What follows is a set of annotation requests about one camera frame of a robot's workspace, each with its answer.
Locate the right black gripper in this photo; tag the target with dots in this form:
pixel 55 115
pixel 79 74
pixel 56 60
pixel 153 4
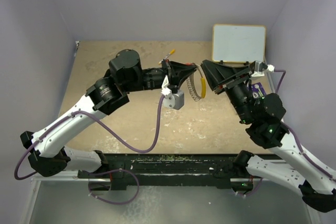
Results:
pixel 218 74

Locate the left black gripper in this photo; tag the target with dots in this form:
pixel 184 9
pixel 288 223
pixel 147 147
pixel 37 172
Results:
pixel 175 69

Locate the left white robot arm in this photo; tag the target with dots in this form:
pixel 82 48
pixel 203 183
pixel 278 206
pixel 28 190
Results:
pixel 47 152

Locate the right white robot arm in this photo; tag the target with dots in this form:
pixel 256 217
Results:
pixel 306 175

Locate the white yellow marker pen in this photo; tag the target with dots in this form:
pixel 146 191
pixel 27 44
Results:
pixel 167 56

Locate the purple booklet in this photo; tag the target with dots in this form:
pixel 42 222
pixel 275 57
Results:
pixel 257 90

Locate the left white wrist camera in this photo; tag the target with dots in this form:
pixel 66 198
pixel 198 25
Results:
pixel 171 100

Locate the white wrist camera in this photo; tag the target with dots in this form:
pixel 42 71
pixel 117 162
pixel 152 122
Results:
pixel 171 100
pixel 258 69

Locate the small whiteboard yellow frame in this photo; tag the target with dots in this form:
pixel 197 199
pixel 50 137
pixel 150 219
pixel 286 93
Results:
pixel 238 43

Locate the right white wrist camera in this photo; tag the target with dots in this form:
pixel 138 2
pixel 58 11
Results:
pixel 258 69

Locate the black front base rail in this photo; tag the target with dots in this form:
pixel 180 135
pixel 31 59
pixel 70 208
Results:
pixel 120 171

